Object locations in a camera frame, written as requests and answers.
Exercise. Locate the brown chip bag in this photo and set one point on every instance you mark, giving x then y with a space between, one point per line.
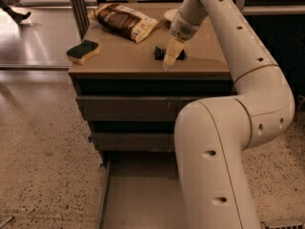
128 22

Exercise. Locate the brown drawer cabinet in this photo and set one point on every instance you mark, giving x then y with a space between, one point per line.
125 68

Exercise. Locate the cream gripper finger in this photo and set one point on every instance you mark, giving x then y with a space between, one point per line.
174 49

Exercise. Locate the green yellow sponge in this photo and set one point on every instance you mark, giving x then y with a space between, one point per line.
83 52

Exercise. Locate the metal rod on floor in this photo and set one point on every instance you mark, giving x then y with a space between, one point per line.
3 223

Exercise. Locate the middle drawer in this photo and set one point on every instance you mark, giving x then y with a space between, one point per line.
133 142

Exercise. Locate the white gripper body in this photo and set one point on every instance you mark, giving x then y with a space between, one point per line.
181 28

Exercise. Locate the white ceramic bowl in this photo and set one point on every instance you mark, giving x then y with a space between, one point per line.
170 14

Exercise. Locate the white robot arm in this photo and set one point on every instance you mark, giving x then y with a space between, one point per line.
211 133

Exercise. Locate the top drawer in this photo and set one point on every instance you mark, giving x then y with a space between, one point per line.
131 108

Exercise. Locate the dark metal post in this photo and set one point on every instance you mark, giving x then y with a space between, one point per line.
80 16

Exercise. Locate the person's foot in background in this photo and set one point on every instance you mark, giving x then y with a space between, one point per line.
17 17

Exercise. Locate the floor vent grille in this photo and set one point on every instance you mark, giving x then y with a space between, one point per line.
290 224

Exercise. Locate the open bottom drawer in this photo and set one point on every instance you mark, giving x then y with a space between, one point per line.
143 193

